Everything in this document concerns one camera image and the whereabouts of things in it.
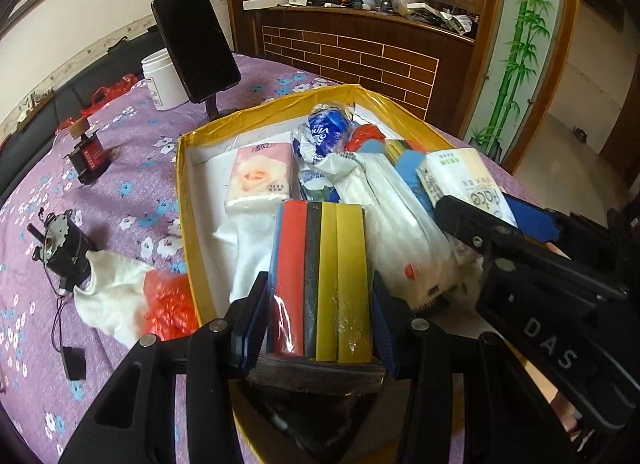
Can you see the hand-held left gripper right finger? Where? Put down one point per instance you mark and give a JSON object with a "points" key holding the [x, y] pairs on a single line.
{"points": [[385, 331]]}

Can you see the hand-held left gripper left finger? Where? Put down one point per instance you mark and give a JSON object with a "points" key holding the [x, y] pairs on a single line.
{"points": [[255, 314]]}

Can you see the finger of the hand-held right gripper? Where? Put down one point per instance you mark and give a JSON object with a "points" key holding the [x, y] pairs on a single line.
{"points": [[535, 224], [475, 224]]}

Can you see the green white tissue pack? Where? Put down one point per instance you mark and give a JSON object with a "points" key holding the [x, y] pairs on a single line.
{"points": [[460, 179]]}

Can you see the white cloth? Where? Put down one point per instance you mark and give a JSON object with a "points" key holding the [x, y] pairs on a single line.
{"points": [[250, 254], [112, 294]]}

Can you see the multicolour foam sheet pack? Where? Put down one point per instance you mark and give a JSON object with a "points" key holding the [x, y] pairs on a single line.
{"points": [[320, 284]]}

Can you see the long white plastic pack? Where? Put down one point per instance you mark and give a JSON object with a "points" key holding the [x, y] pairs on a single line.
{"points": [[400, 224]]}

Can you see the yellow cardboard box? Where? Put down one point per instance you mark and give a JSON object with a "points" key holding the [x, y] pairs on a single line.
{"points": [[197, 224]]}

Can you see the red mesh bag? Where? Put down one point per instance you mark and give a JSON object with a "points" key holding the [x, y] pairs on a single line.
{"points": [[170, 304]]}

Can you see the striped multicolour sponge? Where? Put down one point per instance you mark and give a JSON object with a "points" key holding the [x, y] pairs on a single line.
{"points": [[402, 149]]}

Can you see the pink rose tissue pack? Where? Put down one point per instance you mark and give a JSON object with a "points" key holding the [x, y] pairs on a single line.
{"points": [[257, 179]]}

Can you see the crumpled red plastic bag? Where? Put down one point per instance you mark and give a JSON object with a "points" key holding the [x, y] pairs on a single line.
{"points": [[367, 136]]}

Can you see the crumpled blue white wrapper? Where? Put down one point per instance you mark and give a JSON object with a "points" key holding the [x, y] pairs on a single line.
{"points": [[317, 184]]}

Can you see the blue print tissue roll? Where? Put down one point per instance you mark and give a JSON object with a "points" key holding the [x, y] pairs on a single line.
{"points": [[325, 131]]}

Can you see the bamboo painted glass panel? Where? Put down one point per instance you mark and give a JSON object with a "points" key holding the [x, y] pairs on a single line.
{"points": [[520, 44]]}

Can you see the black cylindrical motor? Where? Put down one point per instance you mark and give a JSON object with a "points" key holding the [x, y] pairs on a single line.
{"points": [[70, 254]]}

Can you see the wooden brick pattern cabinet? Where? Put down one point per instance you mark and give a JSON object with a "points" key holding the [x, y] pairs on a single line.
{"points": [[350, 54]]}

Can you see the small red label motor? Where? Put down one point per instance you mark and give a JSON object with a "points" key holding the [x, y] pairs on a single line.
{"points": [[90, 156]]}

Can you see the white plastic jar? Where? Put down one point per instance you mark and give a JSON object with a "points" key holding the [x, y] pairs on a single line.
{"points": [[165, 79]]}

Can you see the large red plastic bag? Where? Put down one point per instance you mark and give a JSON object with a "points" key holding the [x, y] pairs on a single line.
{"points": [[112, 94]]}

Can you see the small red plastic bag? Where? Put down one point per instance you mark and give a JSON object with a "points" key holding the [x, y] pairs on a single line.
{"points": [[66, 125]]}

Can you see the black sofa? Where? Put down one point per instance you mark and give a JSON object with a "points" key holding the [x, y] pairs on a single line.
{"points": [[30, 154]]}

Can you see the black smartphone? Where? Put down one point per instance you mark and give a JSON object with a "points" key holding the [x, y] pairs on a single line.
{"points": [[195, 44]]}

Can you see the wooden partition frame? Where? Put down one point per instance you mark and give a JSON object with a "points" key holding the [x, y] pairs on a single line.
{"points": [[575, 44]]}

